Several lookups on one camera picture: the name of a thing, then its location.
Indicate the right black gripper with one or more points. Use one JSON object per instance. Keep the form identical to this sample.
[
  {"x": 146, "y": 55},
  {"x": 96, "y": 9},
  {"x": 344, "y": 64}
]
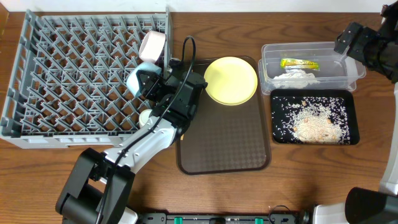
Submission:
[{"x": 365, "y": 36}]

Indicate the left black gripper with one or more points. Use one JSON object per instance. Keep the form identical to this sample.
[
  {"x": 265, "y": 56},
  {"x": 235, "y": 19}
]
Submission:
[{"x": 150, "y": 84}]

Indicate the light blue bowl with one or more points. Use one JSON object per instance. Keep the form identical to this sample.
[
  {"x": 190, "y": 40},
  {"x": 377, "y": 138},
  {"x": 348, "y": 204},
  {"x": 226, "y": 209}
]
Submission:
[{"x": 133, "y": 83}]

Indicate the white cup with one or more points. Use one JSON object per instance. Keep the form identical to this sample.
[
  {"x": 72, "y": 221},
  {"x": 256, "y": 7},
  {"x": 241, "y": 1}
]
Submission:
[{"x": 144, "y": 117}]

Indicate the pink bowl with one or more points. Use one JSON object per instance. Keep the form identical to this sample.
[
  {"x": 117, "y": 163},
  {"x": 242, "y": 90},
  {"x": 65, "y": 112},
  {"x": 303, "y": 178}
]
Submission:
[{"x": 152, "y": 46}]

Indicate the yellow round plate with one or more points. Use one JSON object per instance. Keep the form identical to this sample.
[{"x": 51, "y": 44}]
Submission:
[{"x": 231, "y": 81}]

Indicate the white paper napkin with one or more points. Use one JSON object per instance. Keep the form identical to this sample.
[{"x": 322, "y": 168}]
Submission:
[{"x": 294, "y": 78}]

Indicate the green snack wrapper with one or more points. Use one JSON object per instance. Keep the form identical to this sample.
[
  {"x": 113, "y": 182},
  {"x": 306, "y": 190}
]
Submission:
[{"x": 291, "y": 63}]

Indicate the rice food scraps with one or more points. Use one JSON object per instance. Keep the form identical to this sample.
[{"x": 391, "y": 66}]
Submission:
[{"x": 310, "y": 120}]

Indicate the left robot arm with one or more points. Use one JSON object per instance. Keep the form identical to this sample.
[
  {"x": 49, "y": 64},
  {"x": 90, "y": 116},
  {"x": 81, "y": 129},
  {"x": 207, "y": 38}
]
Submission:
[{"x": 99, "y": 184}]

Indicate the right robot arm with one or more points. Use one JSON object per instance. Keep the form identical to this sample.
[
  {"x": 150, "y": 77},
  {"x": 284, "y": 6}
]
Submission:
[{"x": 364, "y": 205}]

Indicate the clear plastic waste bin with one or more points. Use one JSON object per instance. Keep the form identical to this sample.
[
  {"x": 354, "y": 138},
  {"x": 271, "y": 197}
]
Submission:
[{"x": 335, "y": 71}]

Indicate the grey plastic dishwasher rack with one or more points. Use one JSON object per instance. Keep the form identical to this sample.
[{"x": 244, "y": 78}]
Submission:
[{"x": 68, "y": 81}]

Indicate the dark brown serving tray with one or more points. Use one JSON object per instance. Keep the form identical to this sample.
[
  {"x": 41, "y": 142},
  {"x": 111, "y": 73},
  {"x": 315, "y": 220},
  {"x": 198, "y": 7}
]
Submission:
[{"x": 225, "y": 138}]

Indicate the black rectangular tray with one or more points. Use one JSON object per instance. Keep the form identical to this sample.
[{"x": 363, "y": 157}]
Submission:
[{"x": 347, "y": 96}]

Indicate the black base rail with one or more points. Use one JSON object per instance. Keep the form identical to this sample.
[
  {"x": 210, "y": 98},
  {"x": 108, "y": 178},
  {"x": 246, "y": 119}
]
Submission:
[{"x": 276, "y": 218}]

